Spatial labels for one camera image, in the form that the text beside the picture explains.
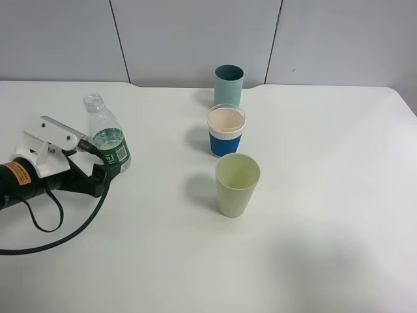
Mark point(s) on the light green plastic cup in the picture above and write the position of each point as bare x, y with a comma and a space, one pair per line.
236, 175

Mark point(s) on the teal cylindrical cup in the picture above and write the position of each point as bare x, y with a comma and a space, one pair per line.
228, 85

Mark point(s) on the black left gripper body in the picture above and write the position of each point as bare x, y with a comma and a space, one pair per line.
20, 181

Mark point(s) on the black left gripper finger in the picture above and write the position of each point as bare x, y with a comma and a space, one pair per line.
79, 182
82, 154

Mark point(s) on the blue sleeved cream cup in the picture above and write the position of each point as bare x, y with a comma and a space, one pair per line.
226, 123

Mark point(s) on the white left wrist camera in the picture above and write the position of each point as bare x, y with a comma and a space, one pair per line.
43, 142

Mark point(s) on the clear bottle with green label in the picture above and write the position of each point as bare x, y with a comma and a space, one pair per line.
106, 133

